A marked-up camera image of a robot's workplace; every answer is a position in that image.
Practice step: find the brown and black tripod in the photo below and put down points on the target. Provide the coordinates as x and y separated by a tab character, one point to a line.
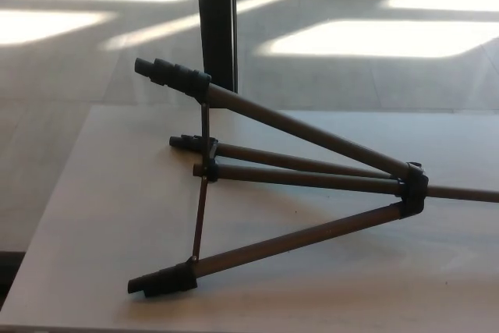
312	129

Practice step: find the black upright post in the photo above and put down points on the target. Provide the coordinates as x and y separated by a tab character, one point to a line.
214	17

